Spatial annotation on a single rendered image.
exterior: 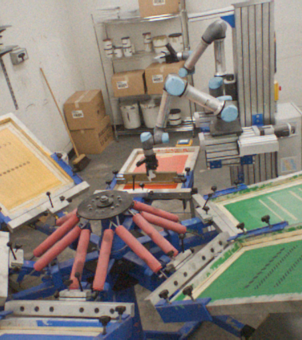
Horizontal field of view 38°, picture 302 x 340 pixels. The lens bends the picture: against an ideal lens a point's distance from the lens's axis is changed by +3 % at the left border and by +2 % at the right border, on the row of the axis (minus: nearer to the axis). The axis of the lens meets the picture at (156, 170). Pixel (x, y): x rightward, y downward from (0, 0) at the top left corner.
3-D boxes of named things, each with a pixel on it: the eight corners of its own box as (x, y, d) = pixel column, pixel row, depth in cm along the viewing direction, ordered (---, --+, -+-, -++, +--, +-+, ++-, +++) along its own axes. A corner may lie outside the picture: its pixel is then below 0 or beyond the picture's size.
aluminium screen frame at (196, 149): (135, 153, 380) (134, 149, 379) (200, 149, 365) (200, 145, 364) (106, 198, 312) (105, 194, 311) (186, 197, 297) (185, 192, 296)
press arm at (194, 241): (307, 208, 280) (307, 200, 277) (313, 213, 274) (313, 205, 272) (119, 266, 254) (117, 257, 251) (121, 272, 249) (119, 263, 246)
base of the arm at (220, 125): (233, 122, 326) (233, 109, 322) (237, 129, 313) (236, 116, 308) (214, 125, 327) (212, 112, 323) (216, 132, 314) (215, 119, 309)
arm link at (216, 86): (206, 97, 358) (205, 81, 352) (212, 91, 369) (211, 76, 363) (221, 97, 353) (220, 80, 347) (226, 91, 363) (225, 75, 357)
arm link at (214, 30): (220, 32, 331) (184, 82, 362) (224, 28, 340) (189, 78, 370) (208, 21, 332) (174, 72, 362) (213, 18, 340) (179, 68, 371)
